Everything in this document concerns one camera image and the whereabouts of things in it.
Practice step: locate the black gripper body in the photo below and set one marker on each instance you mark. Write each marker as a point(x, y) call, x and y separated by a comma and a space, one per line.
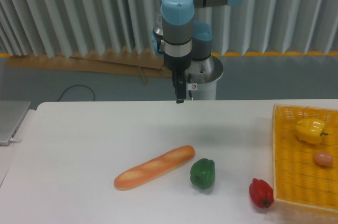
point(177, 64)

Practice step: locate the orange baguette bread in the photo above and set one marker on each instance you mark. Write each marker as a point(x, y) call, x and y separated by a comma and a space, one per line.
point(154, 168)

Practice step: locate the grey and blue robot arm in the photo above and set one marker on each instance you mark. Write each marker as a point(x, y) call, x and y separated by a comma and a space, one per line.
point(186, 45)

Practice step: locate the yellow wicker basket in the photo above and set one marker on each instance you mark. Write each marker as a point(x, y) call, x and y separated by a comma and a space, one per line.
point(298, 180)

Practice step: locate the brown cardboard sheet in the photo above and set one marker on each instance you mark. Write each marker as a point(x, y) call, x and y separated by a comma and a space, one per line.
point(144, 64)

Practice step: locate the green bell pepper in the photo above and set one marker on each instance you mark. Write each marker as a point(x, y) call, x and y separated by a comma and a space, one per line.
point(202, 174)

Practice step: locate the yellow bell pepper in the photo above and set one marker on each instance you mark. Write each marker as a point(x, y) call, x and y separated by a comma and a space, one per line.
point(310, 130)

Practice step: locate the red bell pepper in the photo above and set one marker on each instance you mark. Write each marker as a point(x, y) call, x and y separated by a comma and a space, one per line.
point(261, 193)

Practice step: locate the grey pleated curtain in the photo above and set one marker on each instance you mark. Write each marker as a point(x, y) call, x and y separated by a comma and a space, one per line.
point(69, 26)

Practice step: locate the brown egg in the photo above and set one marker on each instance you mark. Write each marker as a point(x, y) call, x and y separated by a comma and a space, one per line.
point(323, 159)

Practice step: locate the silver laptop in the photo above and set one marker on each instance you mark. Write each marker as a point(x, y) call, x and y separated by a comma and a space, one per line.
point(12, 115)

